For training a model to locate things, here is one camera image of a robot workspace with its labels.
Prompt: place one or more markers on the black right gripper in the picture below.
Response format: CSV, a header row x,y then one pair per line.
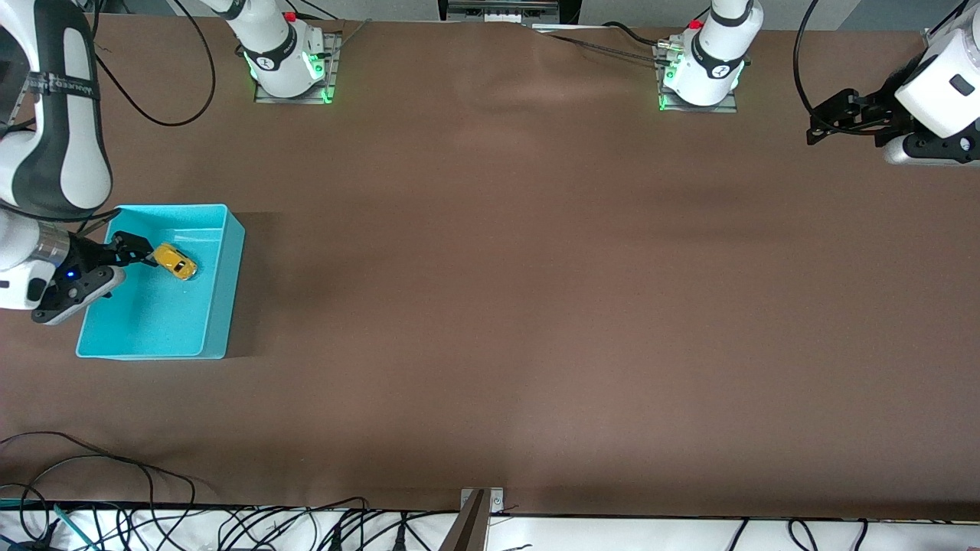
x,y
90,254

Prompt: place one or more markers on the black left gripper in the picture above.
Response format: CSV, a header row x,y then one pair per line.
x,y
879,112

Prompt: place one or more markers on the yellow beetle toy car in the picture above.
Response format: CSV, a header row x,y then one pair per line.
x,y
174,262

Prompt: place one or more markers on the turquoise plastic bin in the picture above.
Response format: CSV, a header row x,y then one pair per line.
x,y
168,321

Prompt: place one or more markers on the teal thin rod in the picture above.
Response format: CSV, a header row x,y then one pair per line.
x,y
75,528

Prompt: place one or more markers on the white flat strip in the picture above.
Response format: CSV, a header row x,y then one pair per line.
x,y
557,28

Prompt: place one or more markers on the grey power strip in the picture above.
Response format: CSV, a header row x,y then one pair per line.
x,y
501,11

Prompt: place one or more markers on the aluminium frame profile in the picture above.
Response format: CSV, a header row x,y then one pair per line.
x,y
935,32

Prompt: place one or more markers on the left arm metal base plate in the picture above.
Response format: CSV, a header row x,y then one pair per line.
x,y
704,109

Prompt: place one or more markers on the grey metal post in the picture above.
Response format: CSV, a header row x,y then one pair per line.
x,y
467,532

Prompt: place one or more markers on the small metal bracket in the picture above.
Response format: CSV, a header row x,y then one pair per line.
x,y
496,501

